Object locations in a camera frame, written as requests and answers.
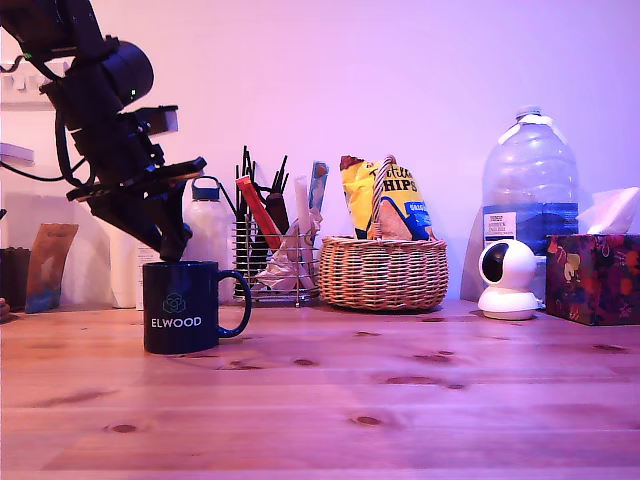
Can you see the clear bottle blue cap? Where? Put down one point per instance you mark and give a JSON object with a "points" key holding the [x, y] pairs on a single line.
{"points": [[210, 225]]}

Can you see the small white carton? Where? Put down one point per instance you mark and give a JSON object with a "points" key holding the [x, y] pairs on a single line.
{"points": [[147, 254]]}

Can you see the black straw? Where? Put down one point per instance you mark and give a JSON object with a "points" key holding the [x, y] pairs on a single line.
{"points": [[229, 200], [281, 175], [244, 180]]}

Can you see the white metal bottle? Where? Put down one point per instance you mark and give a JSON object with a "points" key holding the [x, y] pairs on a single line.
{"points": [[122, 275]]}

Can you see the red sachet stick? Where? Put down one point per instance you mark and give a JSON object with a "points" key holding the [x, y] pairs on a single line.
{"points": [[257, 210]]}

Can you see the brown paper pouch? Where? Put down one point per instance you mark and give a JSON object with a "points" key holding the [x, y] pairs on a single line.
{"points": [[50, 270]]}

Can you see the glass jar white lid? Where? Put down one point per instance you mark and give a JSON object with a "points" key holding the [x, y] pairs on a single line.
{"points": [[17, 154]]}

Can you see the brown sachet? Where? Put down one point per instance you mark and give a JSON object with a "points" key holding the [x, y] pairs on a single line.
{"points": [[277, 212]]}

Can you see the dark blue Elwood mug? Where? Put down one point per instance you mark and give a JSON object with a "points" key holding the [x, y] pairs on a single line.
{"points": [[180, 310]]}

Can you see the crumpled white paper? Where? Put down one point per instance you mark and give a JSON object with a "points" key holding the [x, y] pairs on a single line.
{"points": [[280, 270]]}

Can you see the white paper straw sleeve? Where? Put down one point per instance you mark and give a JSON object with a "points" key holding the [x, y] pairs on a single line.
{"points": [[302, 210]]}

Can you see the dark brown ribbed container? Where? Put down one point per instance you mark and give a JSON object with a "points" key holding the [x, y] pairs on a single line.
{"points": [[14, 280]]}

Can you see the blue sachet stick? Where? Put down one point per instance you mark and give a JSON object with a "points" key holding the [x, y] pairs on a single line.
{"points": [[318, 185]]}

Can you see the stack of brown coasters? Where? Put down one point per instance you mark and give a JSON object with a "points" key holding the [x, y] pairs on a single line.
{"points": [[4, 310]]}

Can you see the yellow tortilla chips bag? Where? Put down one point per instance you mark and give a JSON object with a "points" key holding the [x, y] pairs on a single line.
{"points": [[402, 200]]}

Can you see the large clear water bottle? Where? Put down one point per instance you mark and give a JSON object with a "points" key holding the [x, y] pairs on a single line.
{"points": [[530, 175]]}

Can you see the floral tissue box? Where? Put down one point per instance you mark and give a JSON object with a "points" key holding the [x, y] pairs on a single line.
{"points": [[595, 280]]}

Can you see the white tissue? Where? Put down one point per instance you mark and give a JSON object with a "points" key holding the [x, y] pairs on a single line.
{"points": [[612, 212]]}

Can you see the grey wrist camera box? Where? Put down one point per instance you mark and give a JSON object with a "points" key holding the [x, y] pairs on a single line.
{"points": [[167, 120]]}

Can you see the white wall socket plate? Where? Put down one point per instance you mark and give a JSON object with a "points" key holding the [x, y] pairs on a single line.
{"points": [[20, 90]]}

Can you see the small white round camera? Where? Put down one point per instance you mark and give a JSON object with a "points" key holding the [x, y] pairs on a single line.
{"points": [[510, 270]]}

